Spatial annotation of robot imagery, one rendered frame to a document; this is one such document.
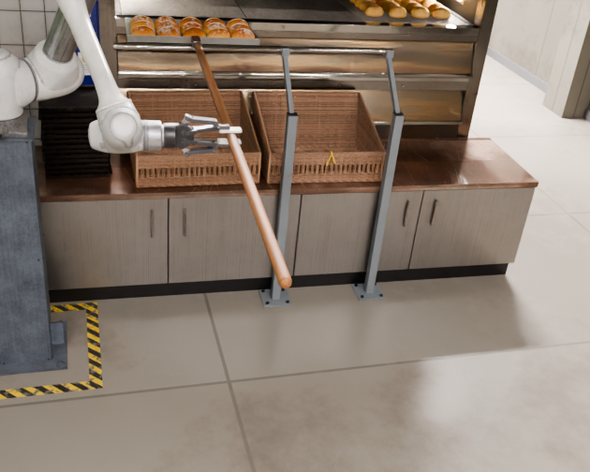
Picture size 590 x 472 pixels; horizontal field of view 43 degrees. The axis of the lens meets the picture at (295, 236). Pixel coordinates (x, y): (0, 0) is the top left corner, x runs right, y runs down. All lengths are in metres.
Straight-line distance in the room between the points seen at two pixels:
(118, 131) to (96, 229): 1.37
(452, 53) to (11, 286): 2.41
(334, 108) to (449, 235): 0.86
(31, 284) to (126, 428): 0.67
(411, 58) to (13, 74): 2.03
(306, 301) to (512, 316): 1.02
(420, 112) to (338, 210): 0.84
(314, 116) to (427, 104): 0.64
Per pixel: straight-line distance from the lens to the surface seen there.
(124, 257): 3.43
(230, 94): 3.68
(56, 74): 2.76
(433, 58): 3.97
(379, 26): 3.80
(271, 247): 1.70
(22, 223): 2.91
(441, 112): 4.09
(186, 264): 3.48
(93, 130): 2.23
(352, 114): 3.84
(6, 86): 2.72
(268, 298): 3.61
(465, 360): 3.47
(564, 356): 3.68
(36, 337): 3.20
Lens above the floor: 2.09
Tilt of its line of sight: 30 degrees down
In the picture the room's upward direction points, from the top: 6 degrees clockwise
